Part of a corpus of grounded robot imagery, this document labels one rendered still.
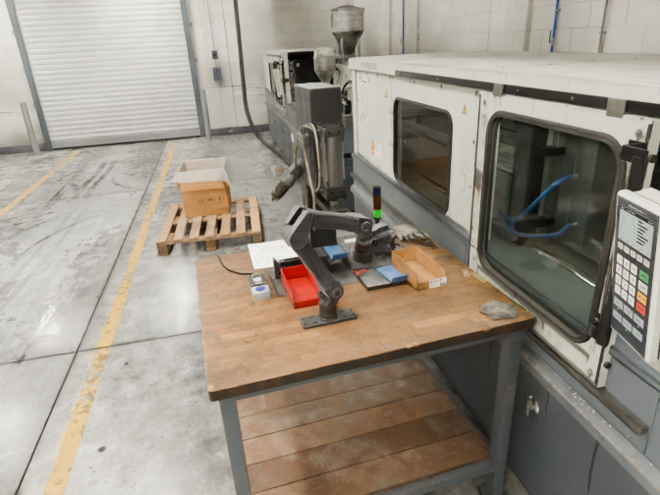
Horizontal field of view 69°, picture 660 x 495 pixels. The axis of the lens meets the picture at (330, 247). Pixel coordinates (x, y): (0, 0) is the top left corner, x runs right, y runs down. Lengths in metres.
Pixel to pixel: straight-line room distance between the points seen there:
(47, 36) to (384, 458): 10.36
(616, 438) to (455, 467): 0.71
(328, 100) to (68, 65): 9.62
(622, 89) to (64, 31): 10.58
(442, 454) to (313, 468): 0.54
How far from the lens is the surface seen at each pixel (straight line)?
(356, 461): 2.17
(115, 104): 11.22
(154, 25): 11.04
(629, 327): 1.41
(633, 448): 1.71
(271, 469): 2.18
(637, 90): 1.45
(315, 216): 1.52
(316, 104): 1.95
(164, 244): 4.82
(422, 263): 2.10
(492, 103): 1.95
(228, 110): 11.12
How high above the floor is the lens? 1.82
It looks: 23 degrees down
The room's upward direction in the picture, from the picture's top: 3 degrees counter-clockwise
